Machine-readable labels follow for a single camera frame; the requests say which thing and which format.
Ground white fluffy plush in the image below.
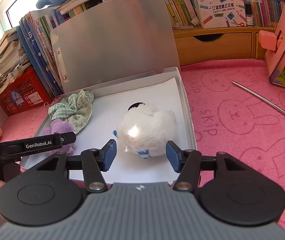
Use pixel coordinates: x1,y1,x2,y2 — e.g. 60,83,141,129
113,104,178,159

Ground purple fluffy plush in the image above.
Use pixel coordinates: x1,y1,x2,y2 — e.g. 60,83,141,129
41,119,74,156

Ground green checked cloth scrunchie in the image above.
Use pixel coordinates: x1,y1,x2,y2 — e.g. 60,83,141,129
48,89,94,134

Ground black round cap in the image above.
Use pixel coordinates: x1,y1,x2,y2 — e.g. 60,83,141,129
128,102,145,111

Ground red plastic basket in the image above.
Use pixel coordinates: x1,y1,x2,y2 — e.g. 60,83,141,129
0,67,53,116

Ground stack of horizontal books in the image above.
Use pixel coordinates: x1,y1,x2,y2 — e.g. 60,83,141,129
0,27,31,94

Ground silver open cardboard box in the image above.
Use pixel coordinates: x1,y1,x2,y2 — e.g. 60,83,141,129
19,0,198,184

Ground metal rod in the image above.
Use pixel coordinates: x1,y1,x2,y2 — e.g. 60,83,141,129
232,81,285,116

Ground wooden drawer shelf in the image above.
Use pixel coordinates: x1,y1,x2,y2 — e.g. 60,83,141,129
173,27,275,66

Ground blue upright books row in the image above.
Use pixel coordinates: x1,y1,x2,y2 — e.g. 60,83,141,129
19,9,64,97

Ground label printer white box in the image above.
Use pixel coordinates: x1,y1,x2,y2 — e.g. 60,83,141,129
194,0,247,29

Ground upright books on shelf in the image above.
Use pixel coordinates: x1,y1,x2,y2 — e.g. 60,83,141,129
54,0,285,28

